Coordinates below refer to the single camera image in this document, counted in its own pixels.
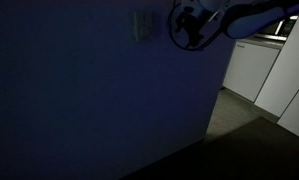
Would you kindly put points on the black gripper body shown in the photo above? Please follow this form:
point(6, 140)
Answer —
point(195, 18)

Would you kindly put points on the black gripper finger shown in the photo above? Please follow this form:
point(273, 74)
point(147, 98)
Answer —
point(195, 39)
point(180, 22)

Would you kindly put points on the white base cabinet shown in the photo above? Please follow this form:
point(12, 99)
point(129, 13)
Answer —
point(249, 70)

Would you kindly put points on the grey kitchen countertop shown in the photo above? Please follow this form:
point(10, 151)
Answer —
point(265, 40)

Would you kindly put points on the steel microwave oven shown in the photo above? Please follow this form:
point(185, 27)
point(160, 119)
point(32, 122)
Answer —
point(284, 26)

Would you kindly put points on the tall white cabinet panel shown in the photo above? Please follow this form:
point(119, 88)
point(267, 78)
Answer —
point(285, 66)

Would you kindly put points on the white cabinet side panel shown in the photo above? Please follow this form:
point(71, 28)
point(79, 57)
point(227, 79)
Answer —
point(298, 113)

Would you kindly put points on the white wall switch plate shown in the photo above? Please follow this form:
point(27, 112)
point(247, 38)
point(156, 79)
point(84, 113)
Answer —
point(148, 26)

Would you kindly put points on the small wall control box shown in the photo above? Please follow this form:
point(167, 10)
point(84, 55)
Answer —
point(136, 27)

